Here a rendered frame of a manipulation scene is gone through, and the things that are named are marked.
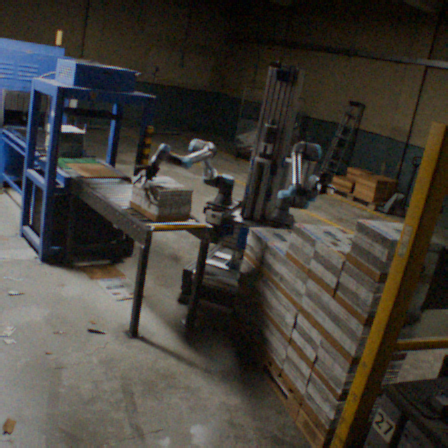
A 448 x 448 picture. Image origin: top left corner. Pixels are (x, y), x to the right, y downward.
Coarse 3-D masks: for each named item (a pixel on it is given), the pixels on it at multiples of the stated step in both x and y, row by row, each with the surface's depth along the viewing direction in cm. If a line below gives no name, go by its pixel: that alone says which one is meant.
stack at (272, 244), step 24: (264, 240) 343; (288, 240) 352; (264, 264) 341; (288, 264) 312; (240, 288) 375; (264, 288) 337; (288, 288) 310; (312, 288) 285; (240, 312) 372; (288, 312) 306; (312, 312) 282; (264, 336) 333; (312, 336) 280; (264, 360) 330; (288, 360) 302; (312, 360) 277; (288, 408) 297
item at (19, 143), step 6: (0, 132) 576; (6, 132) 561; (24, 132) 577; (42, 132) 598; (6, 138) 571; (12, 138) 536; (18, 138) 540; (42, 138) 560; (12, 144) 545; (18, 144) 538; (42, 144) 527; (24, 150) 521; (36, 150) 496; (42, 150) 498; (36, 156) 491; (42, 156) 480; (36, 162) 484
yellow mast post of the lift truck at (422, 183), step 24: (432, 144) 179; (432, 168) 179; (432, 192) 181; (408, 216) 189; (432, 216) 185; (408, 240) 188; (408, 264) 189; (384, 288) 199; (408, 288) 193; (384, 312) 198; (384, 336) 198; (360, 360) 210; (384, 360) 203; (360, 384) 208; (360, 408) 209; (336, 432) 220; (360, 432) 215
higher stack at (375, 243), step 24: (360, 240) 247; (384, 240) 230; (384, 264) 229; (360, 288) 243; (336, 312) 261; (360, 312) 242; (336, 336) 258; (360, 336) 241; (336, 360) 256; (312, 384) 276; (336, 384) 255; (384, 384) 260; (312, 408) 273; (336, 408) 253; (312, 432) 270
